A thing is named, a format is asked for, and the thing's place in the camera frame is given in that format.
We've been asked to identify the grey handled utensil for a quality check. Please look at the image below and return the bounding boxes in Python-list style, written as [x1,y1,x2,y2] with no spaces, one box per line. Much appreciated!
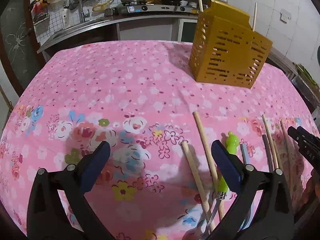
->
[240,144,249,165]

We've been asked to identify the green handled utensil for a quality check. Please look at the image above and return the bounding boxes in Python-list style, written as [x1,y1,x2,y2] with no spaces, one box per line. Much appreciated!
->
[202,131,239,239]

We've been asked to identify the kitchen counter with cabinets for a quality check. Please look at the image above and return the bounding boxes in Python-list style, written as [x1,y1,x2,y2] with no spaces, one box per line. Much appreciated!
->
[37,14,197,61]

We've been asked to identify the yellow plastic utensil holder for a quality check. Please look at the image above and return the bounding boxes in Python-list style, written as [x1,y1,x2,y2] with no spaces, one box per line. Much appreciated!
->
[189,0,273,88]

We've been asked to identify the pink floral tablecloth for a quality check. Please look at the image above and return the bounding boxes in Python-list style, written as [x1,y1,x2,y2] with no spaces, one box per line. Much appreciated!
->
[1,41,318,239]

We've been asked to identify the dark wooden door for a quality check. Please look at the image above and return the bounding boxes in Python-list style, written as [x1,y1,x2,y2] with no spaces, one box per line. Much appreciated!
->
[1,0,46,96]

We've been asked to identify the steel sink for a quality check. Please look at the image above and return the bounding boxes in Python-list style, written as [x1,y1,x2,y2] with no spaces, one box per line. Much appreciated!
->
[51,18,109,39]

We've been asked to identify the steel faucet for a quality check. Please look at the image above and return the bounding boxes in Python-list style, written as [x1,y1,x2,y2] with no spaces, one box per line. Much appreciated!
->
[63,0,90,23]

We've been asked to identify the steel gas stove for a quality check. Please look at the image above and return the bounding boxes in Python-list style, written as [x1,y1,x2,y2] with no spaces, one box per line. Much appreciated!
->
[115,4,197,15]

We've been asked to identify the white wall socket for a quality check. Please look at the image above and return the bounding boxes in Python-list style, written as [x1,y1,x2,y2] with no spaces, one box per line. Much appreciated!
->
[280,9,291,24]

